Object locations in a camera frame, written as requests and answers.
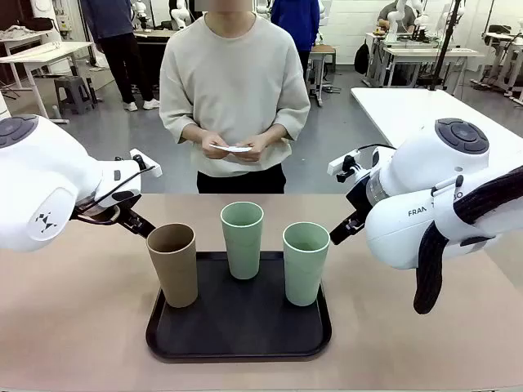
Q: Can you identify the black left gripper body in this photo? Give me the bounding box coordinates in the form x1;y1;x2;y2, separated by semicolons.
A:
79;188;142;226

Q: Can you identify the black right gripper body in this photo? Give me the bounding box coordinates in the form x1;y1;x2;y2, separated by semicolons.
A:
345;178;372;218

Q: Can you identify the brown plastic cup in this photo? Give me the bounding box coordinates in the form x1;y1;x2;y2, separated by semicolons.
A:
145;222;199;309

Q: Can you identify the light green plastic cup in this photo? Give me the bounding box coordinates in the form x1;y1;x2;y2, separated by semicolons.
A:
220;201;265;281
282;221;331;306

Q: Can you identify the white paper coaster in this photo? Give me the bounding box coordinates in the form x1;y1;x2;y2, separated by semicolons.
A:
208;142;253;154

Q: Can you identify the person's right forearm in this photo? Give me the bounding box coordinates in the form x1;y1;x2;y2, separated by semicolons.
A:
179;123;210;145

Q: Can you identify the person's left forearm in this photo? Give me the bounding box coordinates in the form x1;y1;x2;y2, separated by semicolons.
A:
261;122;288;145

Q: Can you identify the person's right hand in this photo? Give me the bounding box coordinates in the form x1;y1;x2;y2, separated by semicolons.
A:
200;129;230;161

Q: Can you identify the person's left hand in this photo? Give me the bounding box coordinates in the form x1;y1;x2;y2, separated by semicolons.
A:
235;131;273;163

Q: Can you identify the large white table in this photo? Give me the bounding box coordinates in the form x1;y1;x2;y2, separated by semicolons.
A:
350;87;523;150

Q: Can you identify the grey plastic stool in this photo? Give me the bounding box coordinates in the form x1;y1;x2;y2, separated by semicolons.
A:
52;75;96;116

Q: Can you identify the person in black trousers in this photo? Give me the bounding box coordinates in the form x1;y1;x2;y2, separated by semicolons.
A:
79;0;161;112

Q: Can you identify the black backpack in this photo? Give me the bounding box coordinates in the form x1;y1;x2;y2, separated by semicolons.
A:
353;39;371;76

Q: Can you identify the black plastic tray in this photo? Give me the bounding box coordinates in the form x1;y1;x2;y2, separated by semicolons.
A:
145;251;333;363

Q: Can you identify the wooden top table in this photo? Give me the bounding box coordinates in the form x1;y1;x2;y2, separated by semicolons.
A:
309;44;337;108

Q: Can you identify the person in beige shirt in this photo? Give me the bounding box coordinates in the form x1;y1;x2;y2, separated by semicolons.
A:
159;0;311;195

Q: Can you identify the long white desk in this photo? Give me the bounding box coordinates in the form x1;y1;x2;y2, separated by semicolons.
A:
382;46;486;89

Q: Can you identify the black tripod pole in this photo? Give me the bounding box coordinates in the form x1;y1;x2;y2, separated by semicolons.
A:
427;0;459;91

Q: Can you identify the white desk with slanted legs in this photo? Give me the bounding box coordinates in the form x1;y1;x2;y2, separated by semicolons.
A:
0;40;95;123

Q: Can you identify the seated person in grey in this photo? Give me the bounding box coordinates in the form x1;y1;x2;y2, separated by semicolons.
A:
378;2;396;33

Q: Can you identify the person in blue top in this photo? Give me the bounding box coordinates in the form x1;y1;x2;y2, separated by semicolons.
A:
270;0;321;82

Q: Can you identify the white desk with black items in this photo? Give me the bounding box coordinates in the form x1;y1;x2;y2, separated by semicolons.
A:
481;24;523;99

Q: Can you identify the thin black cable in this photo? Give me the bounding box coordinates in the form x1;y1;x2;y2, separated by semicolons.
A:
71;165;156;216

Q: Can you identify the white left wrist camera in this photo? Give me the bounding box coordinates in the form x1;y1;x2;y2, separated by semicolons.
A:
129;149;163;178

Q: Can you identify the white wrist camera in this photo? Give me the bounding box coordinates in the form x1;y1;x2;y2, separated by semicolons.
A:
328;149;364;183
129;149;163;178

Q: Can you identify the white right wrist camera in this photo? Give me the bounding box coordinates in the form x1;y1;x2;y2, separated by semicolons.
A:
328;149;364;183

